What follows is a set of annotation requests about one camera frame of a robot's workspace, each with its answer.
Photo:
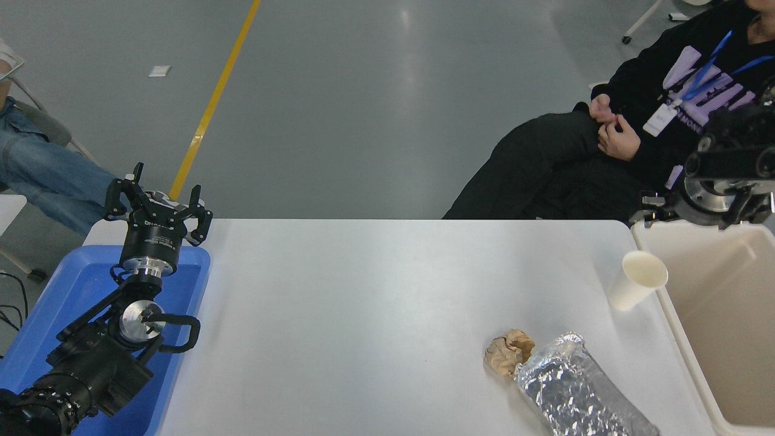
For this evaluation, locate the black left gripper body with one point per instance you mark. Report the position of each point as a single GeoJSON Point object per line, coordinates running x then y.
{"type": "Point", "coordinates": [151, 239]}

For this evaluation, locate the white paper cup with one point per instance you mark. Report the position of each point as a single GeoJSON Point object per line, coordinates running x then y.
{"type": "Point", "coordinates": [633, 284]}

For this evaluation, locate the grey laptop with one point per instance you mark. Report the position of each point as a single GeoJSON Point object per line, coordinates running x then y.
{"type": "Point", "coordinates": [9, 68]}

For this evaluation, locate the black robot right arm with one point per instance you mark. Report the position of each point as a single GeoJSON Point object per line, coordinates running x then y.
{"type": "Point", "coordinates": [735, 145]}

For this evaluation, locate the person's left hand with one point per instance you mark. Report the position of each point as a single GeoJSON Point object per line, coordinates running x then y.
{"type": "Point", "coordinates": [620, 144]}

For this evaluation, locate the person's right hand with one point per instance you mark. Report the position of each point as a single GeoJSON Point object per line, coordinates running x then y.
{"type": "Point", "coordinates": [602, 108]}

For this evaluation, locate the person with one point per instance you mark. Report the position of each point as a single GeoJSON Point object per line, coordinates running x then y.
{"type": "Point", "coordinates": [575, 175]}
{"type": "Point", "coordinates": [48, 175]}

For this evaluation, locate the blue plastic tray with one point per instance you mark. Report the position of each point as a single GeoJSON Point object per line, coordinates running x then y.
{"type": "Point", "coordinates": [79, 284]}

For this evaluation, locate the white name badge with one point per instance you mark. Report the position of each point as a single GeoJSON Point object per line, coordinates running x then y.
{"type": "Point", "coordinates": [660, 119]}

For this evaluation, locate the white side table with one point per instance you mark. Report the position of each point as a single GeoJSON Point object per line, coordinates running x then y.
{"type": "Point", "coordinates": [11, 211]}

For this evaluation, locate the grey chair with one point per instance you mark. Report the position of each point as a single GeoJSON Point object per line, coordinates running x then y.
{"type": "Point", "coordinates": [45, 124]}

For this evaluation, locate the large pale bin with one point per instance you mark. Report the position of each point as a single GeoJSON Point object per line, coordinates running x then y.
{"type": "Point", "coordinates": [720, 315]}

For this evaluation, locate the white paper scrap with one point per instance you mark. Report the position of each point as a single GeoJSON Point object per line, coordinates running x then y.
{"type": "Point", "coordinates": [160, 71]}

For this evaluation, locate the white chair base with caster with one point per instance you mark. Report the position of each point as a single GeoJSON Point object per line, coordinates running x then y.
{"type": "Point", "coordinates": [678, 16]}

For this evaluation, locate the crumpled tan paper ball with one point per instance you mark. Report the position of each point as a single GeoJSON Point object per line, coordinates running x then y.
{"type": "Point", "coordinates": [508, 352]}

